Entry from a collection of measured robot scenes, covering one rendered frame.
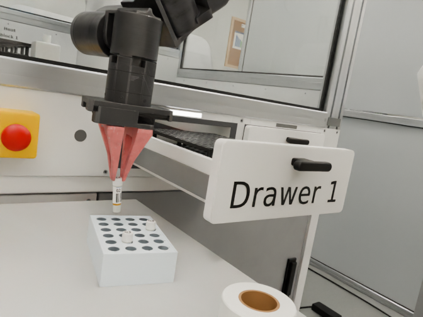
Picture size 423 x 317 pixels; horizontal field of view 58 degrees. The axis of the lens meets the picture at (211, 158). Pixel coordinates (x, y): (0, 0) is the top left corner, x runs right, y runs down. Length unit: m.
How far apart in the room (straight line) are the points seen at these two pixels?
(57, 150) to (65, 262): 0.27
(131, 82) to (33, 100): 0.27
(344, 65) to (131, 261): 0.89
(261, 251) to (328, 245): 1.55
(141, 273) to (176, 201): 0.43
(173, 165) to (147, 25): 0.23
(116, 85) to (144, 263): 0.21
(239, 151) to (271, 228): 0.63
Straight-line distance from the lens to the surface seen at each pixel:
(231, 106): 0.89
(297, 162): 0.53
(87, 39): 0.53
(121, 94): 0.46
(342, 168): 0.67
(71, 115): 0.71
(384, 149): 2.39
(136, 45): 0.46
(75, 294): 0.43
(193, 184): 0.55
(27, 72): 0.69
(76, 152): 0.73
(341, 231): 2.56
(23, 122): 0.65
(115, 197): 0.51
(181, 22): 0.52
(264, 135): 0.94
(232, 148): 0.48
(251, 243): 1.06
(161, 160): 0.63
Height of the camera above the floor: 0.98
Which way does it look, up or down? 9 degrees down
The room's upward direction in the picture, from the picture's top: 9 degrees clockwise
